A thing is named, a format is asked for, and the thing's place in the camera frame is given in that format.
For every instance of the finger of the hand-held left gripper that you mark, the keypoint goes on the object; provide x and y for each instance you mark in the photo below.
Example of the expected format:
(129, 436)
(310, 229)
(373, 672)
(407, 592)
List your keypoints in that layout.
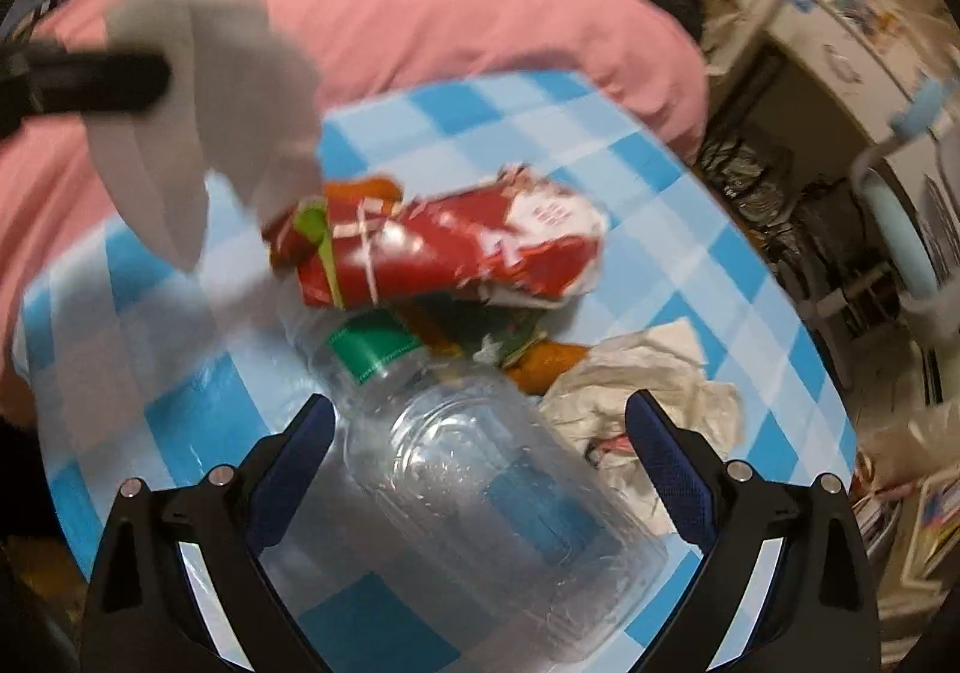
(90, 80)

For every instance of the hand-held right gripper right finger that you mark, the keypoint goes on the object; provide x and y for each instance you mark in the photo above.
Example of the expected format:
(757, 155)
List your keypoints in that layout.
(664, 452)

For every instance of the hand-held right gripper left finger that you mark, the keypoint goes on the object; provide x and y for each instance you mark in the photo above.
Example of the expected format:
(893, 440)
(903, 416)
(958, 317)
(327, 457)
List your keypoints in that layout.
(296, 452)

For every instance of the white tissue paper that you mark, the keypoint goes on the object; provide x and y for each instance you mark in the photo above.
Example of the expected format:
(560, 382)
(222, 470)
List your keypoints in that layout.
(225, 80)

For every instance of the clear plastic bottle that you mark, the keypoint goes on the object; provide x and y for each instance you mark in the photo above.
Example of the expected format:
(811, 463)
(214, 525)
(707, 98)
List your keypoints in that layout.
(465, 478)

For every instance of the green snack wrapper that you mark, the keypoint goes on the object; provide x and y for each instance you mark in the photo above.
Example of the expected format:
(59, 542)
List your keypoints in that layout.
(491, 335)

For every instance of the red snack wrapper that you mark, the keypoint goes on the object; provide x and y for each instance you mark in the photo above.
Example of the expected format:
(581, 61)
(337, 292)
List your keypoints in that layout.
(450, 245)

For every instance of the blue checked plastic tablecloth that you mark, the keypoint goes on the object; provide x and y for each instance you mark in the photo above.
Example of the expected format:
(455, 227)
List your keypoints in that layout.
(675, 268)

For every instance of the light blue chair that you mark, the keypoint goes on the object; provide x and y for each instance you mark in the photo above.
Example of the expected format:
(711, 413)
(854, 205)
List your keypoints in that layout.
(900, 245)

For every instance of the pink blanket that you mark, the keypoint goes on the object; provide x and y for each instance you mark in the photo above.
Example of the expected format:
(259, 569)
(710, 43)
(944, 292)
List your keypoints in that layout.
(450, 12)

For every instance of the white desk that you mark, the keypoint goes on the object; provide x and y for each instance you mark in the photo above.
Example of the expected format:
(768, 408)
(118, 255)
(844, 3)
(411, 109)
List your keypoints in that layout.
(847, 42)

